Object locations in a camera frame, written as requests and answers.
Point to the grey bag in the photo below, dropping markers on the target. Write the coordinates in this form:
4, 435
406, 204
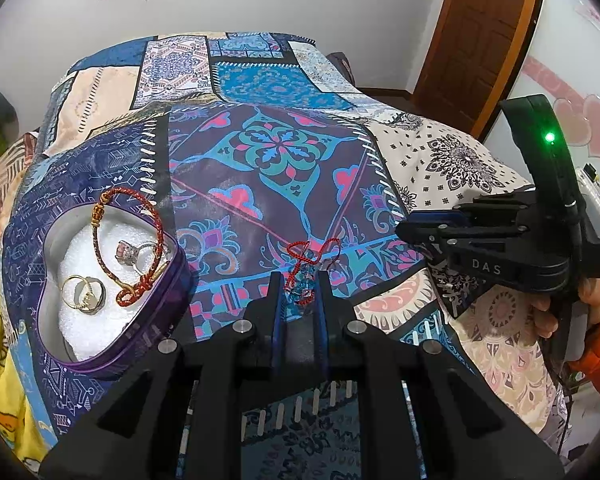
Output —
342, 65

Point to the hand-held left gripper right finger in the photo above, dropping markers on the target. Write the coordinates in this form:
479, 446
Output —
321, 310

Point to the striped cloth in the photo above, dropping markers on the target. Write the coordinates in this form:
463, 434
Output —
10, 170

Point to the purple heart-shaped tin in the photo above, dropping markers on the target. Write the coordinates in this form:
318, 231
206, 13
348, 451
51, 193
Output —
145, 345

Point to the person's right hand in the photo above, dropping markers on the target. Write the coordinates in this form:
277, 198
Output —
545, 315

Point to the white wardrobe door pink hearts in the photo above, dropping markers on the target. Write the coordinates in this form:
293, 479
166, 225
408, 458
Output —
570, 85

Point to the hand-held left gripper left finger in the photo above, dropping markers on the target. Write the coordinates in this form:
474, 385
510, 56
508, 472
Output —
278, 305

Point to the yellow blanket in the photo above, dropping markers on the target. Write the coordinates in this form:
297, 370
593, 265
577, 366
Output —
0, 360

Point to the brown wooden door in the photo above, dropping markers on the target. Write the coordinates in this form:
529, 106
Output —
470, 35

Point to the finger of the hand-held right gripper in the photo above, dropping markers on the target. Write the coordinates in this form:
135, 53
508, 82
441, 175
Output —
435, 217
430, 240

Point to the blue patchwork blanket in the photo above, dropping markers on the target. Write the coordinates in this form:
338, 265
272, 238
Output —
260, 195

